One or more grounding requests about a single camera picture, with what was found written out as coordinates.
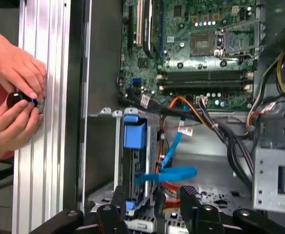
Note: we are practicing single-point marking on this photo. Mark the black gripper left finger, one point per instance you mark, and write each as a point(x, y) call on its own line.
point(106, 218)

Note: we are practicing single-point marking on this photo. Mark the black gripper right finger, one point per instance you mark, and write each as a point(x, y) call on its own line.
point(206, 218)

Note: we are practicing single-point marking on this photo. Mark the hard disk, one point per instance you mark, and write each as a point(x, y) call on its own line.
point(134, 134)

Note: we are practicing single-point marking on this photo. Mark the metal disk bay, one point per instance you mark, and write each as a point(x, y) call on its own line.
point(117, 151)

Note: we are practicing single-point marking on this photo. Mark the person's right hand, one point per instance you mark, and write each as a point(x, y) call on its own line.
point(15, 129)

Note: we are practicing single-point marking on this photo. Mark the person's left hand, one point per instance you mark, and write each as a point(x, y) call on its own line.
point(20, 68)

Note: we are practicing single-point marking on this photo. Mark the metal drive cage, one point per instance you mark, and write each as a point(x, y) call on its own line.
point(274, 170)

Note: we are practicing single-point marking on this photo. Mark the black RAM slot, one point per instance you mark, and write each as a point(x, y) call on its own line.
point(206, 83)
point(206, 88)
point(206, 73)
point(206, 78)

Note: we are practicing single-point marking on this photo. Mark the black PC case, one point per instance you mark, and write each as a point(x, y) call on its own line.
point(103, 61)

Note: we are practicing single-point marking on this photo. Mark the green motherboard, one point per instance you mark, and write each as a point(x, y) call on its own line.
point(181, 58)

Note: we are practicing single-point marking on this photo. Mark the locking lever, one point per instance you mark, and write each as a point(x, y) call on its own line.
point(230, 58)

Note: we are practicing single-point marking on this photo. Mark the CPU socket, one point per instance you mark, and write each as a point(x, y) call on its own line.
point(203, 44)

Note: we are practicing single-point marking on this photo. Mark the metal socket cover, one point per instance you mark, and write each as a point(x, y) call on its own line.
point(256, 36)

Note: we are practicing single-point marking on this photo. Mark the black expansion slot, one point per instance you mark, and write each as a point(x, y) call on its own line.
point(130, 24)

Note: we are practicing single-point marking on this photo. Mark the black graphics card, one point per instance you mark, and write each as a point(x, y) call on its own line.
point(148, 26)

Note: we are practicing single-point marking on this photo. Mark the white expansion slot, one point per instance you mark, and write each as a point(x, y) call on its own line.
point(139, 23)

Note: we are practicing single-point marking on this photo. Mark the grey power supply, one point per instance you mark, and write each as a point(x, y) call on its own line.
point(284, 14)

